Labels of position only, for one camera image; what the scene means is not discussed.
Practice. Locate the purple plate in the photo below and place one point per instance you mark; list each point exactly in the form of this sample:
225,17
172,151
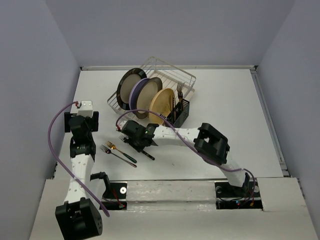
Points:
135,92

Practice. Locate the knife dark handle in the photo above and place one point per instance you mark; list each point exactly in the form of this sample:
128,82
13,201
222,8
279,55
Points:
162,117

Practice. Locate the yellow plate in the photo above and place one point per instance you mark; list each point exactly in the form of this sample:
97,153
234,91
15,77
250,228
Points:
162,102

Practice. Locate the black rimmed plate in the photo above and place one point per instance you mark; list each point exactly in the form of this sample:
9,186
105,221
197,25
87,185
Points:
126,85

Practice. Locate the metal wire dish rack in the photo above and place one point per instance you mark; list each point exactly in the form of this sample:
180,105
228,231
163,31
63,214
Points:
157,62

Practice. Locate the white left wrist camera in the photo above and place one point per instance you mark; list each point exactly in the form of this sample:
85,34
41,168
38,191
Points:
84,108

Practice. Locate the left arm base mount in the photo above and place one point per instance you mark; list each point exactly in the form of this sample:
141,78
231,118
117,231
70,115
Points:
111,193

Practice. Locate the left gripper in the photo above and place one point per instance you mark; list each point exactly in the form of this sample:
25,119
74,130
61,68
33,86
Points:
92,121

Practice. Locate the black utensil caddy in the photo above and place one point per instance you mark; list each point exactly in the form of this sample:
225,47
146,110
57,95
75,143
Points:
182,109

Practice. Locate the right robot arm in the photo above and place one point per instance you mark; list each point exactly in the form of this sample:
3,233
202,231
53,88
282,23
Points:
206,141

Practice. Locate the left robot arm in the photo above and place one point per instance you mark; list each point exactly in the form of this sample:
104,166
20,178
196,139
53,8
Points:
78,217

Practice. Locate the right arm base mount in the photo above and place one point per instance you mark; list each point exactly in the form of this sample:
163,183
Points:
230,197

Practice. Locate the grey brown plate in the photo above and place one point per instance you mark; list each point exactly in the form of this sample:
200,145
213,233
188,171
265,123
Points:
147,92

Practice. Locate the dark fork thin handle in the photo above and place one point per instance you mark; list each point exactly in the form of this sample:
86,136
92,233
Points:
108,151

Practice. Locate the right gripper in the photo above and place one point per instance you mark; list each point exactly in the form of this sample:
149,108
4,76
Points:
139,148

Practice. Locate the silver fork perforated handle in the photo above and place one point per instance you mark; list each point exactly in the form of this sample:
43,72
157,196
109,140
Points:
148,155

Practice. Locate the gold fork green handle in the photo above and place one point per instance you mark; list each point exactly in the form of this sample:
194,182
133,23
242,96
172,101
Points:
113,147

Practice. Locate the gold knife green handle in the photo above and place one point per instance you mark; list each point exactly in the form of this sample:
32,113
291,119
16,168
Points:
173,104

